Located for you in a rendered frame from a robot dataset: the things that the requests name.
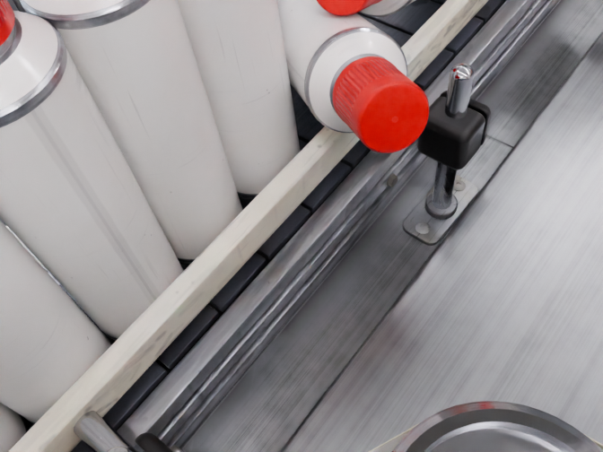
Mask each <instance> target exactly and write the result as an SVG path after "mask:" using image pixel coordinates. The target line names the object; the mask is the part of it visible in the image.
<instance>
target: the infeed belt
mask: <svg viewBox="0 0 603 452"><path fill-rule="evenodd" d="M446 1H447V0H415V1H414V2H413V3H411V4H409V5H408V6H406V7H405V8H404V9H402V10H400V11H399V12H397V13H393V14H392V15H388V16H383V17H373V16H369V15H365V14H363V13H359V12H358V14H359V15H360V16H362V17H363V18H364V19H365V20H366V21H368V22H370V23H371V24H372V25H374V26H375V27H376V28H378V29H379V30H381V31H384V32H385V33H387V34H388V35H390V37H391V38H393V39H394V40H395V41H396V42H397V43H398V44H399V46H400V47H401V48H402V47H403V46H404V45H405V44H406V43H407V42H408V40H409V39H410V38H411V37H412V36H413V35H414V34H415V33H416V32H417V31H418V30H419V29H420V28H421V27H422V26H423V25H424V24H425V23H426V22H427V21H428V20H429V19H430V18H431V17H432V16H433V15H434V14H435V13H436V12H437V11H438V10H439V9H440V7H441V6H442V5H443V4H444V3H445V2H446ZM505 2H506V0H488V1H487V3H486V4H485V5H484V6H483V7H482V8H481V9H480V10H479V11H478V12H477V13H476V15H475V16H474V17H473V18H472V19H471V20H470V21H469V22H468V23H467V24H466V26H465V27H464V28H463V29H462V30H461V31H460V32H459V33H458V34H457V35H456V36H455V37H454V39H453V40H452V41H451V42H450V43H449V44H448V45H447V46H446V47H445V48H444V49H443V51H442V52H441V53H440V54H439V55H438V56H437V57H436V58H435V59H434V60H433V61H432V62H431V63H430V64H429V65H428V66H427V67H426V68H425V69H424V70H423V71H422V72H421V74H420V75H419V76H418V77H417V78H416V79H415V80H414V83H415V84H417V85H418V86H419V87H420V88H421V89H422V90H423V91H425V90H426V89H427V88H428V87H429V86H430V84H431V83H432V82H433V81H434V80H435V79H436V78H437V77H438V75H439V74H440V73H441V72H442V71H443V70H444V69H445V68H446V67H447V65H448V64H449V63H450V62H451V61H452V60H453V59H454V58H455V56H456V55H457V54H458V53H459V52H460V51H461V50H462V49H463V48H464V47H465V46H466V45H467V44H468V42H469V41H470V40H472V38H473V37H474V36H475V35H476V34H477V33H478V32H479V31H480V30H481V28H482V27H483V26H484V25H485V24H486V23H487V22H488V21H489V19H490V18H491V17H492V16H493V15H494V14H495V13H496V12H497V11H498V9H499V8H500V7H501V6H502V5H503V4H504V3H505ZM290 86H291V92H292V98H293V109H294V115H295V121H296V126H297V133H298V138H299V145H300V150H302V149H303V148H304V147H305V146H306V145H307V144H308V143H309V142H310V141H311V140H312V139H313V137H314V136H315V135H316V134H317V133H318V132H319V131H320V130H321V129H322V128H323V127H324V126H323V125H322V124H321V123H320V122H319V121H318V120H317V119H316V118H315V117H314V116H313V114H312V113H311V111H310V109H309V107H308V106H307V105H306V103H305V102H304V101H303V99H302V98H301V96H300V95H299V94H298V92H297V91H296V90H295V89H294V88H293V87H292V85H291V84H290ZM370 151H371V150H370V149H369V148H367V147H366V146H365V145H364V144H363V143H362V141H361V140H359V141H358V142H357V143H356V144H355V145H354V147H353V148H352V149H351V150H350V151H349V152H348V153H347V154H346V155H345V156H344V158H343V159H342V160H341V161H340V162H339V163H338V164H337V165H336V166H335V167H334V168H333V169H332V170H331V171H330V172H329V173H328V174H327V175H326V176H325V177H324V178H323V179H322V180H321V182H320V183H319V184H318V185H317V186H316V187H315V188H314V189H313V190H312V191H311V192H310V194H309V195H308V196H307V197H306V198H305V199H304V200H303V201H302V202H301V203H300V204H299V206H298V207H297V208H296V209H295V210H294V211H293V212H292V213H291V214H290V215H289V216H288V218H287V219H286V220H285V221H284V222H283V223H282V224H281V225H280V226H279V227H278V228H277V230H276V231H275V232H274V233H273V234H272V235H271V236H270V237H269V238H268V239H267V240H266V242H265V243H264V244H263V245H262V246H261V247H260V248H259V249H258V250H257V251H256V252H255V254H254V255H253V256H252V257H251V258H250V259H249V260H248V261H247V262H246V263H245V264H244V266H243V267H242V268H241V269H240V270H239V271H238V272H237V273H236V274H235V275H234V276H233V277H232V278H231V279H230V281H228V282H227V283H226V284H225V285H224V286H223V287H222V289H221V290H220V291H219V292H218V293H217V294H216V295H215V296H214V297H213V298H212V299H211V301H210V302H209V303H208V304H207V305H206V306H205V307H204V308H203V309H202V310H201V311H200V312H199V314H198V315H197V316H196V317H195V318H194V319H193V320H192V321H191V322H190V323H189V324H188V326H187V327H186V328H185V329H184V330H183V331H182V332H181V333H180V334H179V335H178V337H177V338H176V339H175V340H174V341H173V342H172V343H171V344H170V345H169V346H168V347H167V348H166V350H165V351H164V352H163V353H162V354H161V355H160V356H159V357H158V358H157V359H156V360H155V362H154V363H153V364H152V365H151V366H150V367H149V368H148V369H147V370H146V371H145V372H144V374H143V375H142V376H141V377H140V378H139V379H138V380H137V381H136V382H135V383H134V384H133V386H131V387H130V388H129V389H128V390H127V391H126V393H125V394H124V395H122V397H121V398H120V399H119V400H118V401H117V402H116V403H115V404H114V405H113V406H112V407H111V408H110V410H109V411H108V412H107V413H106V414H105V415H104V416H103V417H102V418H103V419H104V420H105V421H106V422H107V423H108V424H109V425H110V426H111V427H113V428H114V429H115V430H118V429H119V428H120V427H121V426H122V425H123V424H124V422H125V421H126V420H127V419H128V418H129V417H130V416H131V415H132V413H133V412H134V411H135V410H136V409H137V408H138V407H139V406H140V405H141V403H142V402H143V401H144V400H145V399H146V398H147V397H148V396H149V395H150V394H151V393H152V392H153V391H154V389H155V388H157V387H158V385H159V384H160V383H161V382H162V381H163V380H164V379H165V378H166V376H167V375H168V374H169V373H170V372H171V371H172V370H173V369H174V368H175V366H176V365H177V364H178V363H179V362H180V361H181V360H182V359H183V357H184V356H185V355H186V354H187V353H188V352H189V351H190V350H191V349H192V347H193V346H194V345H195V344H196V343H197V342H198V341H199V340H200V338H201V337H202V336H203V335H204V334H205V333H206V332H207V331H208V330H209V328H210V327H211V326H212V325H213V324H214V323H215V322H216V321H217V319H218V318H219V317H220V316H221V315H222V314H223V313H224V312H225V311H226V309H227V308H228V307H230V305H231V304H232V303H233V302H234V301H235V300H236V299H237V298H238V297H239V296H240V295H241V294H242V293H243V291H244V290H245V289H246V288H247V287H248V286H249V285H250V284H251V282H252V281H253V280H254V279H255V278H256V277H257V276H258V275H259V273H260V272H261V271H262V270H263V269H264V268H265V267H266V266H267V265H268V263H269V262H270V261H271V260H272V259H273V258H274V257H275V256H276V254H277V253H278V252H279V251H280V250H281V249H282V248H283V247H284V246H285V244H286V243H287V242H288V241H289V240H290V239H291V238H292V237H293V235H294V234H295V233H296V232H297V231H298V230H299V229H300V228H301V227H302V225H303V224H304V223H305V222H306V221H307V220H308V219H309V218H310V217H311V216H312V215H313V214H314V213H315V212H316V211H317V210H318V209H319V207H320V206H321V205H322V204H323V203H324V202H325V201H326V200H327V199H328V197H329V196H330V195H331V194H332V193H333V192H334V191H335V190H336V188H337V187H338V186H339V185H340V184H341V183H342V182H343V181H344V180H345V178H346V177H347V176H348V175H349V174H350V173H351V172H352V171H353V170H354V168H355V167H356V166H357V165H358V164H359V163H360V162H361V161H362V159H363V158H364V157H365V156H366V155H367V154H368V153H369V152H370ZM71 452H93V451H92V450H91V449H90V448H89V447H88V446H87V445H86V444H85V443H84V442H83V441H82V440H81V441H80V442H79V443H78V444H77V446H76V447H75V448H74V449H73V450H72V451H71Z"/></svg>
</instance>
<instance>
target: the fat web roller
mask: <svg viewBox="0 0 603 452"><path fill-rule="evenodd" d="M392 452H603V449H601V448H600V447H599V446H598V445H597V444H596V443H594V442H593V441H592V440H591V439H590V438H589V437H587V436H586V435H584V434H583V433H582V432H580V431H579V430H577V429H576V428H574V427H573V426H572V425H570V424H569V423H567V422H564V421H563V420H561V419H559V418H557V417H555V416H553V415H552V414H549V413H546V412H543V411H541V410H538V409H536V408H533V407H529V406H526V405H524V404H515V403H510V402H502V401H480V402H470V403H466V404H458V405H454V406H452V407H450V408H447V409H444V410H442V411H439V412H437V413H436V414H434V415H432V416H430V417H428V418H426V419H425V420H423V421H422V422H420V423H419V424H417V425H416V426H415V427H414V428H413V429H412V430H411V431H409V432H408V433H407V434H406V436H405V437H404V438H402V440H400V441H399V442H398V444H397V445H396V447H395V448H394V449H393V450H392Z"/></svg>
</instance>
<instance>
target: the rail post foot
mask: <svg viewBox="0 0 603 452"><path fill-rule="evenodd" d="M433 190H434V186H433V187H432V189H431V190H430V191H429V192H428V193H427V194H426V195H425V197H424V198H423V199H422V200H421V201H420V203H419V204H418V205H417V206H416V207H415V209H414V210H413V211H412V212H411V213H410V214H409V215H408V216H407V217H406V218H405V219H404V221H403V230H404V231H405V232H406V233H407V234H409V235H411V236H412V237H414V238H416V239H418V240H420V241H421V242H423V243H424V244H426V245H428V246H433V245H436V244H437V243H439V242H440V240H441V239H442V238H443V237H444V235H445V234H446V233H447V232H448V230H449V229H450V228H451V227H452V225H453V224H454V223H455V222H456V220H457V219H458V218H459V217H460V215H461V214H463V213H464V211H465V210H466V209H467V208H468V206H469V205H470V204H471V202H472V201H473V200H474V198H475V197H476V196H477V194H478V188H477V186H476V185H475V184H473V183H472V182H470V181H468V180H466V179H464V178H462V177H460V176H458V175H457V174H456V178H455V184H454V189H453V194H452V199H451V204H450V207H449V208H447V209H438V208H436V207H435V206H434V205H433Z"/></svg>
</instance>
